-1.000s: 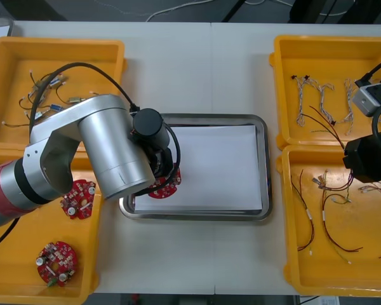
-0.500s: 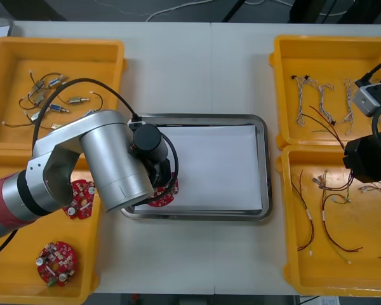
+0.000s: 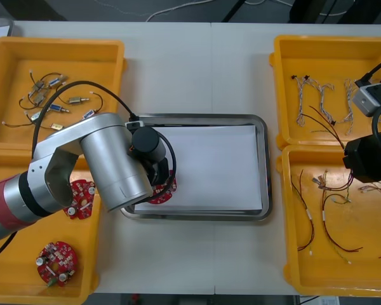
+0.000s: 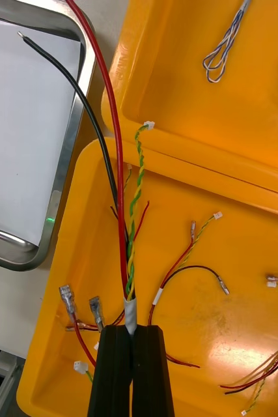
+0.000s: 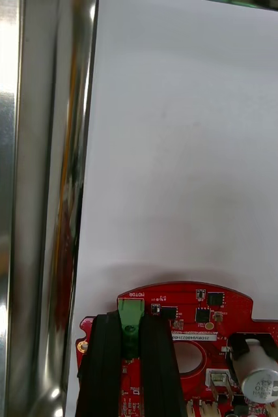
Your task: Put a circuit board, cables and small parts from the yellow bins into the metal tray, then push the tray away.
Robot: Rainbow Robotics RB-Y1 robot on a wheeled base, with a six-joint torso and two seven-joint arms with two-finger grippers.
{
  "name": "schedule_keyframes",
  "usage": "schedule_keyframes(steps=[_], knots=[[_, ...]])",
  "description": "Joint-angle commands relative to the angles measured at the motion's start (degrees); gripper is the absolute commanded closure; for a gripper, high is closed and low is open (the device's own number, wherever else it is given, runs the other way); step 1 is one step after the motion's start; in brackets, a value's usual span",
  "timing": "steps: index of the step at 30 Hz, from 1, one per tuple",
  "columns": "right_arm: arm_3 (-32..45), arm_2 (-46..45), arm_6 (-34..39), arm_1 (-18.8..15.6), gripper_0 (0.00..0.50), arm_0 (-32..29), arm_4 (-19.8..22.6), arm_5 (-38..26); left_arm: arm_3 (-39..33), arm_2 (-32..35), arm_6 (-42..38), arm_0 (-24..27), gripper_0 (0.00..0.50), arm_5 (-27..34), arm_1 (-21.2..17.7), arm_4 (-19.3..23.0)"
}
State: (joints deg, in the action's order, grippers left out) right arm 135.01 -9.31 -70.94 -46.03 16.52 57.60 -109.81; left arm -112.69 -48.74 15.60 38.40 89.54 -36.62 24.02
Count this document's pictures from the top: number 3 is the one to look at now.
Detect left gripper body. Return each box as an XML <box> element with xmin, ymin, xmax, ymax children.
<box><xmin>142</xmin><ymin>158</ymin><xmax>175</xmax><ymax>188</ymax></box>

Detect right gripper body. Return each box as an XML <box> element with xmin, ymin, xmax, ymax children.
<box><xmin>342</xmin><ymin>130</ymin><xmax>381</xmax><ymax>184</ymax></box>

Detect round red circuit board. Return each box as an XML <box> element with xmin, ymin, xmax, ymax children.
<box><xmin>145</xmin><ymin>177</ymin><xmax>178</xmax><ymax>206</ymax></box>
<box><xmin>63</xmin><ymin>178</ymin><xmax>97</xmax><ymax>220</ymax></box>
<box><xmin>35</xmin><ymin>241</ymin><xmax>79</xmax><ymax>288</ymax></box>

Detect blue label metal solenoid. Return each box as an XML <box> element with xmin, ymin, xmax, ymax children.
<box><xmin>81</xmin><ymin>91</ymin><xmax>104</xmax><ymax>120</ymax></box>

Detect white paper sheet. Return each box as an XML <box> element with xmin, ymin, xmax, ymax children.
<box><xmin>134</xmin><ymin>125</ymin><xmax>264</xmax><ymax>213</ymax></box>

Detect steel tray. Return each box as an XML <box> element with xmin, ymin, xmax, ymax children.
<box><xmin>119</xmin><ymin>113</ymin><xmax>273</xmax><ymax>222</ymax></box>

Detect yellow-orange plastic bin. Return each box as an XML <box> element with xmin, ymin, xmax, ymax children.
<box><xmin>0</xmin><ymin>36</ymin><xmax>127</xmax><ymax>150</ymax></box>
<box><xmin>0</xmin><ymin>142</ymin><xmax>102</xmax><ymax>302</ymax></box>
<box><xmin>276</xmin><ymin>144</ymin><xmax>381</xmax><ymax>298</ymax></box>
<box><xmin>269</xmin><ymin>34</ymin><xmax>381</xmax><ymax>150</ymax></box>

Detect pile of metal solenoids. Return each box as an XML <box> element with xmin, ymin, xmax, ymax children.
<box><xmin>2</xmin><ymin>69</ymin><xmax>91</xmax><ymax>130</ymax></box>

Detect black stand leg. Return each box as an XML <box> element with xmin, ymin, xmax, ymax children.
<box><xmin>220</xmin><ymin>0</ymin><xmax>247</xmax><ymax>23</ymax></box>

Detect white floor cable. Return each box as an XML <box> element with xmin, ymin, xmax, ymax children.
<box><xmin>145</xmin><ymin>0</ymin><xmax>210</xmax><ymax>22</ymax></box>

